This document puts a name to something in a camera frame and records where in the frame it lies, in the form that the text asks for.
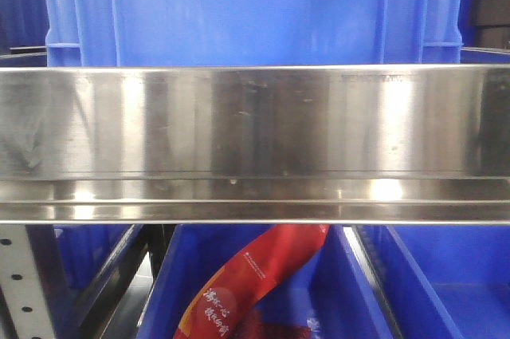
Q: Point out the blue right bin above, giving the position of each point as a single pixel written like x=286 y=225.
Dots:
x=443 y=281

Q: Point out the large blue plastic crate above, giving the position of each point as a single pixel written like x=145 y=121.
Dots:
x=251 y=32

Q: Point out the white perforated metal upright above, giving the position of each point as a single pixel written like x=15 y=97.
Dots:
x=21 y=285

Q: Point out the blue bin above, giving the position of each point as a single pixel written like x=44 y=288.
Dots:
x=443 y=281
x=329 y=297
x=82 y=267

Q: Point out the red snack package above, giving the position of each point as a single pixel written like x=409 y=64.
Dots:
x=247 y=277

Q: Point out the stainless steel rail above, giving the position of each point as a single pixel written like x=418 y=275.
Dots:
x=377 y=144

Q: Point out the blue left bin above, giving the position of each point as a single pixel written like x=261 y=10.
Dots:
x=82 y=267

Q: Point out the blue centre bin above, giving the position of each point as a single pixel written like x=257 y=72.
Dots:
x=329 y=297

